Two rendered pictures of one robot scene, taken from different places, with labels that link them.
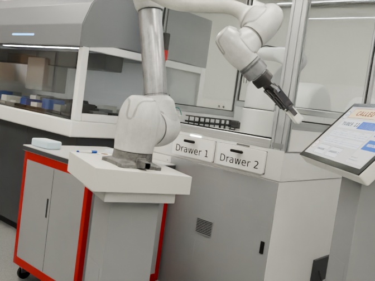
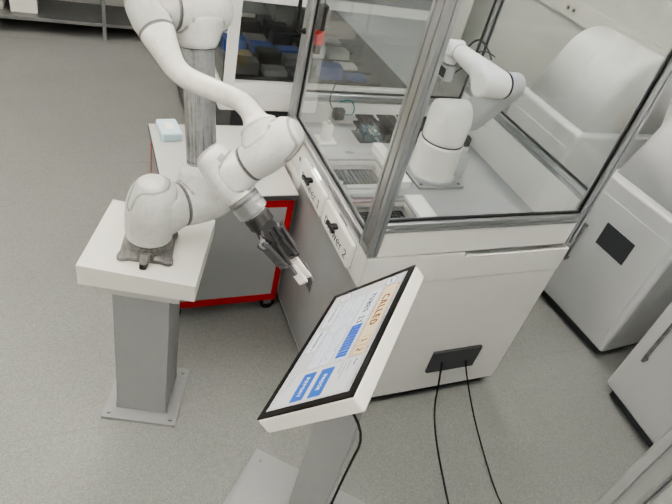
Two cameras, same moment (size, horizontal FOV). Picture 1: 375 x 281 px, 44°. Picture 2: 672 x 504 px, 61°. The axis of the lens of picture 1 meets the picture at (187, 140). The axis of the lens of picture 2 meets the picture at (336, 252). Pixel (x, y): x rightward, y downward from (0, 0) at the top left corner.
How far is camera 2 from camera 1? 1.52 m
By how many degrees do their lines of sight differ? 38
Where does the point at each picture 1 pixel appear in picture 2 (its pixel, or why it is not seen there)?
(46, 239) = not seen: hidden behind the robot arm
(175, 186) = (174, 292)
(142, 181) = (132, 283)
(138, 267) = (153, 343)
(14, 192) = not seen: hidden behind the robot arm
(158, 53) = (197, 113)
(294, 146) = (392, 250)
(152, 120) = (152, 217)
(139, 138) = (138, 233)
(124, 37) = not seen: outside the picture
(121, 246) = (130, 323)
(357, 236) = (315, 438)
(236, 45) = (211, 181)
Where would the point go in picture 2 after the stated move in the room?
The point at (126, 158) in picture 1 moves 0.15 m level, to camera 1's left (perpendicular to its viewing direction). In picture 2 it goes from (129, 247) to (95, 228)
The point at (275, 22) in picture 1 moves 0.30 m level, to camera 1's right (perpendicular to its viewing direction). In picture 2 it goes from (274, 155) to (380, 206)
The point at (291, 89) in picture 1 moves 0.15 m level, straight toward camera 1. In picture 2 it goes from (387, 188) to (359, 203)
